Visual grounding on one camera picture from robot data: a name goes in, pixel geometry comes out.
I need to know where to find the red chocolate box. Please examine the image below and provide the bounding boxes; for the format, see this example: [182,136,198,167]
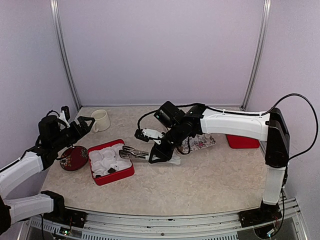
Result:
[88,139,135,186]

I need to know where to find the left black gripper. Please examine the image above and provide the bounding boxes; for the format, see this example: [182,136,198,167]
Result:
[51,115,95,152]

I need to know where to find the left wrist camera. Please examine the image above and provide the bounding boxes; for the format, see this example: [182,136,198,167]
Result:
[59,106,70,128]

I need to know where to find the dark square chocolate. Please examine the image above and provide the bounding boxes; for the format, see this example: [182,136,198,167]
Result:
[107,168,115,174]

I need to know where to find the red box lid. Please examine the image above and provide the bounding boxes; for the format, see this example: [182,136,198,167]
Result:
[226,134,260,149]

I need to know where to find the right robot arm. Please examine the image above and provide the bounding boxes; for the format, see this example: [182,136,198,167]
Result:
[142,101,290,224]

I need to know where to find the metal serving tongs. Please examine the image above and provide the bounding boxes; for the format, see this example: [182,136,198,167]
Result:
[118,145,149,160]

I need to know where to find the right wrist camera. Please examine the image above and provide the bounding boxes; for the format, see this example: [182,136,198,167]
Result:
[134,128,164,145]

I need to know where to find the aluminium frame post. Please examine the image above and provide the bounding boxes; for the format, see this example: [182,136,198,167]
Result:
[241,0,272,110]
[49,0,82,111]

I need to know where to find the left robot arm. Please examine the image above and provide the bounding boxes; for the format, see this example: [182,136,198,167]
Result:
[0,112,95,232]

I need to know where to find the left aluminium frame post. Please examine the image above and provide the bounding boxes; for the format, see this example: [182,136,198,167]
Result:
[49,0,82,111]

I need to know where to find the cream ceramic mug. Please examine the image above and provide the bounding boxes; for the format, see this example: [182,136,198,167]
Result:
[91,109,111,133]

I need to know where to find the floral rectangular tray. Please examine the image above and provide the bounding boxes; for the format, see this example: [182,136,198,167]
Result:
[178,133,216,154]

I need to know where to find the front aluminium rail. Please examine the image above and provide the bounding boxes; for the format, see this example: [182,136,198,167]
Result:
[18,197,309,240]

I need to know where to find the right aluminium frame post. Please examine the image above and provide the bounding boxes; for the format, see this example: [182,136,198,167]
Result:
[241,0,272,110]

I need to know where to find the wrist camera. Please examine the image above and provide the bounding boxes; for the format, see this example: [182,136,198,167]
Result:
[59,106,70,128]
[134,128,164,145]

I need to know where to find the red floral round tin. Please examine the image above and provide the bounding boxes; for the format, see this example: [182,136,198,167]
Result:
[59,145,89,172]

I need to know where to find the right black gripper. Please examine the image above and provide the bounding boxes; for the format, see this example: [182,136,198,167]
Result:
[148,123,186,163]

